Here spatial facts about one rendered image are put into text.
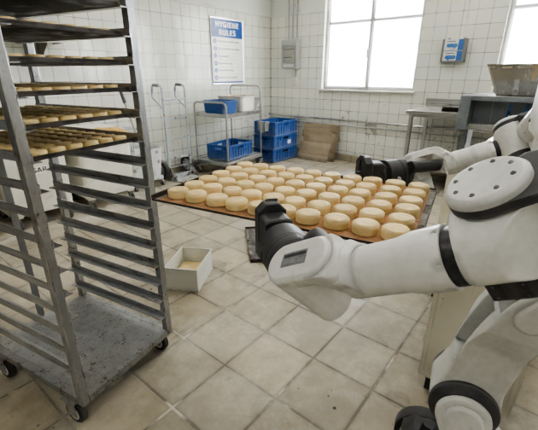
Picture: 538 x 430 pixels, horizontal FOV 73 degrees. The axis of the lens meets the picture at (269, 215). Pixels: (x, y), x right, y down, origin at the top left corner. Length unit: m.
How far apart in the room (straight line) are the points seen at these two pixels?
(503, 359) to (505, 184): 0.60
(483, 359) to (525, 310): 0.17
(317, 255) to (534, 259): 0.22
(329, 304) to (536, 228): 0.27
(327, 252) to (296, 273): 0.05
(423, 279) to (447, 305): 1.16
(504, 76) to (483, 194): 1.72
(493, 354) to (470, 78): 4.50
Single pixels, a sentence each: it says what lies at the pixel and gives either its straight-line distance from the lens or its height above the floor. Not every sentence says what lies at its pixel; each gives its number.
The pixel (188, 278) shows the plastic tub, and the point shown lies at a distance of 2.34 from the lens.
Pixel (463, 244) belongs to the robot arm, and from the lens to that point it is 0.40.
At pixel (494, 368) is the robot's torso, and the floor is 0.71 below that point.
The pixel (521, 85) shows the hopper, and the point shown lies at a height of 1.23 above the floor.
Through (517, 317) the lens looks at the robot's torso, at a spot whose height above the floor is 0.86.
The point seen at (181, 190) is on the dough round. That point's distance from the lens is 0.90.
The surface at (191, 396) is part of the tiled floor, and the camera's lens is 1.76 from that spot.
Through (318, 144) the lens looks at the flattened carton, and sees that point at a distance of 5.79.
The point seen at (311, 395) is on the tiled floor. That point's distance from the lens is 1.74.
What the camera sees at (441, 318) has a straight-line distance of 1.61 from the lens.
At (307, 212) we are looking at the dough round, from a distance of 0.74.
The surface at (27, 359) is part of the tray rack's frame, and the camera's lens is 1.95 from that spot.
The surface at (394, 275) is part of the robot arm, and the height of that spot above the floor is 1.07.
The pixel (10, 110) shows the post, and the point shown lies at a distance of 1.22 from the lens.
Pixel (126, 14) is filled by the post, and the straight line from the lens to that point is 1.49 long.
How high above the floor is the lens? 1.28
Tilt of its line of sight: 21 degrees down
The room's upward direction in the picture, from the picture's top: straight up
